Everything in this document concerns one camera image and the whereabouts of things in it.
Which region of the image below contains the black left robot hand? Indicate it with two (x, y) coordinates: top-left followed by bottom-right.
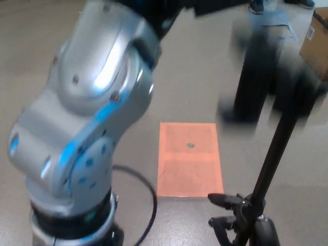
(142, 0), (233, 42)

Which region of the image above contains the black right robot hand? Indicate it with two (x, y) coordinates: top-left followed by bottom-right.
(208, 193), (281, 246)

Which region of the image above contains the black phone stand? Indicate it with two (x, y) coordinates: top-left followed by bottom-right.
(217, 15), (324, 246)

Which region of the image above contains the orange floor sheet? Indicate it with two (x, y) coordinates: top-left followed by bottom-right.
(156, 122), (225, 198)

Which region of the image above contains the torn blue floor sheet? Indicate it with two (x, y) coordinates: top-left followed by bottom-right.
(247, 10), (299, 44)

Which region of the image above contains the dark sneaker with laces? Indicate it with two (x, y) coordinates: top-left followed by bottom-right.
(249, 0), (265, 14)

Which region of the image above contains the dark grey-soled sneaker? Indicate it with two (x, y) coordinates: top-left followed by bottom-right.
(283, 0), (316, 10)

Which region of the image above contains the brown cardboard box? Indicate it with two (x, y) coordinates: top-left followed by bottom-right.
(299, 7), (328, 81)

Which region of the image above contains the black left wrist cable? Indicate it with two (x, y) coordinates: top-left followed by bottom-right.
(112, 165), (158, 246)

